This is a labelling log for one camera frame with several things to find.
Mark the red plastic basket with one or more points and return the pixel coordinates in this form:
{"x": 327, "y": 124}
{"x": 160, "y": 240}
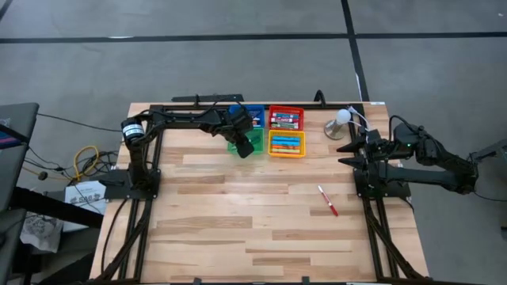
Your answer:
{"x": 285, "y": 108}

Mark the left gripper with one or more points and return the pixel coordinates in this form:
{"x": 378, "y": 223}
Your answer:
{"x": 235, "y": 122}

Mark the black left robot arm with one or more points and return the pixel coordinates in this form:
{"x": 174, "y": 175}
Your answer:
{"x": 178, "y": 118}

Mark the brass lamp with white bulb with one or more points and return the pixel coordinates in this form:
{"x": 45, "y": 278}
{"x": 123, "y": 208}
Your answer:
{"x": 342, "y": 115}

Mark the thin red marker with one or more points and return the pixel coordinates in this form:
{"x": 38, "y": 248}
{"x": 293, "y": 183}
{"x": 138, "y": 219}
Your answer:
{"x": 328, "y": 202}

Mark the blue plastic basket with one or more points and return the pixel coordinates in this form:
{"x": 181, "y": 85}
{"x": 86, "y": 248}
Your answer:
{"x": 259, "y": 111}

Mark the dark grey side desk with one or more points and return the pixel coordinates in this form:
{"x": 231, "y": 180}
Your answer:
{"x": 14, "y": 178}

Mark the dark green Expo marker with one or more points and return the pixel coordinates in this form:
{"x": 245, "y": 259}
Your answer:
{"x": 285, "y": 126}

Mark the green plastic basket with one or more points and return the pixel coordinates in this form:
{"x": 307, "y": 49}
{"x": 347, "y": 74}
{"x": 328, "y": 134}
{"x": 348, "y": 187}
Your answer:
{"x": 259, "y": 148}

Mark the black floor bar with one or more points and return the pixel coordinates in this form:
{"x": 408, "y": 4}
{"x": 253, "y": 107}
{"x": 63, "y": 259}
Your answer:
{"x": 59, "y": 213}

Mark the dark blue Expo marker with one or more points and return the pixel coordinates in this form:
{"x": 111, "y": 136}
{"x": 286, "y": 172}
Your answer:
{"x": 285, "y": 122}

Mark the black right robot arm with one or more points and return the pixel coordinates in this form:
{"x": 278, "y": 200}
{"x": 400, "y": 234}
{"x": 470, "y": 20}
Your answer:
{"x": 420, "y": 176}

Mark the turquoise Sharpie highlighter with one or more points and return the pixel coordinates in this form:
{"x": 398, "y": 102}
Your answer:
{"x": 286, "y": 143}
{"x": 286, "y": 138}

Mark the white printed paper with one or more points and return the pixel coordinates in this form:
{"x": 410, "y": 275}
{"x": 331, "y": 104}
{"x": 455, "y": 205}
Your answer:
{"x": 85, "y": 202}

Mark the patterned grey cloth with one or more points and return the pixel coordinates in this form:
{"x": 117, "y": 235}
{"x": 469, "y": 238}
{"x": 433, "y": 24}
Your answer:
{"x": 39, "y": 233}

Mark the yellow-green Sharpie highlighter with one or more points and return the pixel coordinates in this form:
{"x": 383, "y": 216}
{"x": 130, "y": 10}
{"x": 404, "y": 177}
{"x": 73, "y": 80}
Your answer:
{"x": 286, "y": 151}

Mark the black power strip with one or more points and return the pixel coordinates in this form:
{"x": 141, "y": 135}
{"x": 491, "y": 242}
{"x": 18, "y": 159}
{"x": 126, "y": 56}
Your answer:
{"x": 214, "y": 98}

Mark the grey chair base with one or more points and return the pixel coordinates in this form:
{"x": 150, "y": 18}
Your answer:
{"x": 495, "y": 149}

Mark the light blue Expo marker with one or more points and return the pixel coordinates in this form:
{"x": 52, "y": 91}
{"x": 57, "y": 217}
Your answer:
{"x": 285, "y": 115}

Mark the maroon Expo marker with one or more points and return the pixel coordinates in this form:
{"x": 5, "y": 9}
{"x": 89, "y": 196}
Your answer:
{"x": 285, "y": 119}

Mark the black table clamp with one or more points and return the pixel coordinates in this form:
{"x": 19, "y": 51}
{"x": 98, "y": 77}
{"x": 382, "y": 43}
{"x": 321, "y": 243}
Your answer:
{"x": 305, "y": 280}
{"x": 197, "y": 281}

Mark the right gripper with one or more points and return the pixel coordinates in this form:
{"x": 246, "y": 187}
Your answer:
{"x": 380, "y": 148}

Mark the orange highlighter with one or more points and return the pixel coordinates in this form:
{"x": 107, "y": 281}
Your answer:
{"x": 286, "y": 147}

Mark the yellow plastic basket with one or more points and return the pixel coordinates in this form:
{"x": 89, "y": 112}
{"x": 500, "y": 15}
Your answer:
{"x": 287, "y": 155}

